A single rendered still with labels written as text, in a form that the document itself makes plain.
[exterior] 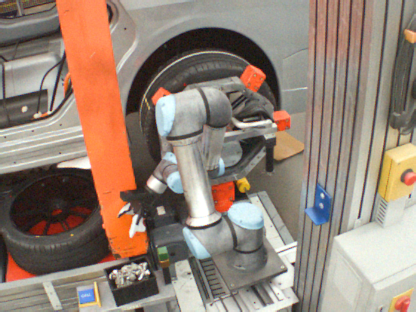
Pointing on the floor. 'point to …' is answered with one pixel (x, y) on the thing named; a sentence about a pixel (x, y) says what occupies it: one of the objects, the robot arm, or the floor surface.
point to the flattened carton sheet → (286, 145)
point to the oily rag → (31, 172)
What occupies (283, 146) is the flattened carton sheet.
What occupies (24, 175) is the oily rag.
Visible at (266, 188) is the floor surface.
